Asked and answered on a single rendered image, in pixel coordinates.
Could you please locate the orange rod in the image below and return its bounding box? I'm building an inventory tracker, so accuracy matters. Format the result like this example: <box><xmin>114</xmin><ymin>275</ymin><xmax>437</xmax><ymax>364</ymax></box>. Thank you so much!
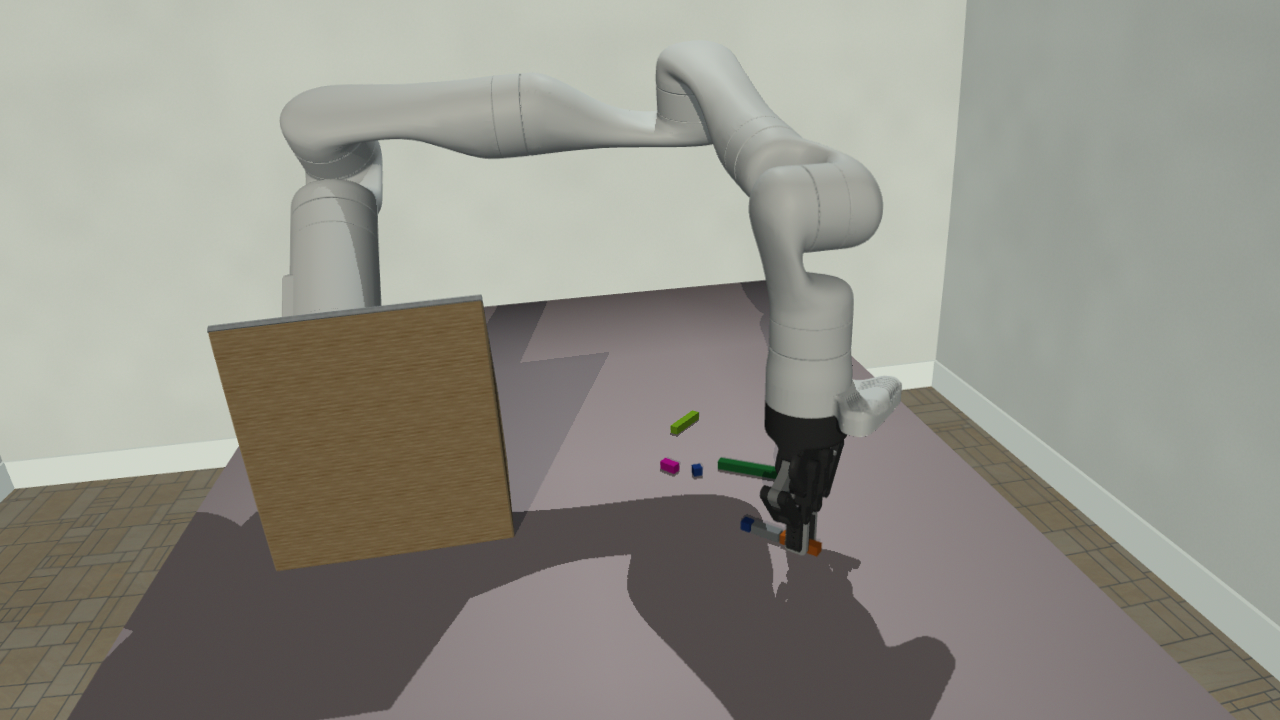
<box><xmin>780</xmin><ymin>530</ymin><xmax>822</xmax><ymax>556</ymax></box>

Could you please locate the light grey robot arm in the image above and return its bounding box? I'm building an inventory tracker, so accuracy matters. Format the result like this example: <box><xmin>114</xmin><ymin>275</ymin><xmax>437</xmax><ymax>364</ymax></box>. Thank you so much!
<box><xmin>280</xmin><ymin>40</ymin><xmax>902</xmax><ymax>437</ymax></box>

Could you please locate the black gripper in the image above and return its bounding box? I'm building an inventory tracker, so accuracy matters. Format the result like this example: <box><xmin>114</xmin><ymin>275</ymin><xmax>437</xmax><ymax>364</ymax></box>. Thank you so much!
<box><xmin>760</xmin><ymin>404</ymin><xmax>847</xmax><ymax>555</ymax></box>

